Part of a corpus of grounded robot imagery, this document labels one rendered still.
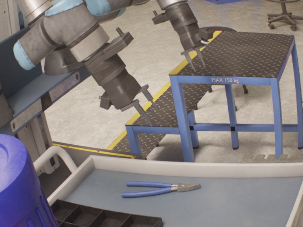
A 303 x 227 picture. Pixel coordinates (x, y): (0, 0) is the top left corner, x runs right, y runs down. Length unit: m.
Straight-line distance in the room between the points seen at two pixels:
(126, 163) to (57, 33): 0.34
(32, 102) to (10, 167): 1.32
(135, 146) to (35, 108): 0.61
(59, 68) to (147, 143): 0.72
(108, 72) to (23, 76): 0.69
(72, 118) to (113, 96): 2.16
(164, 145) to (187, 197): 1.70
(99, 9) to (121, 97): 0.42
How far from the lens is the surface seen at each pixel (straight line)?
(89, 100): 3.53
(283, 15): 4.69
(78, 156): 2.08
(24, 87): 1.78
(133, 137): 2.07
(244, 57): 1.97
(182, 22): 1.47
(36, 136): 1.93
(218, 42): 2.19
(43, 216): 0.31
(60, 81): 1.72
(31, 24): 1.31
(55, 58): 1.78
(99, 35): 1.14
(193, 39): 1.46
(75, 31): 1.13
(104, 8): 1.51
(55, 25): 1.14
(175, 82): 1.89
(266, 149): 2.52
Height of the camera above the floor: 1.23
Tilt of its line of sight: 23 degrees down
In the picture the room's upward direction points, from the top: 11 degrees counter-clockwise
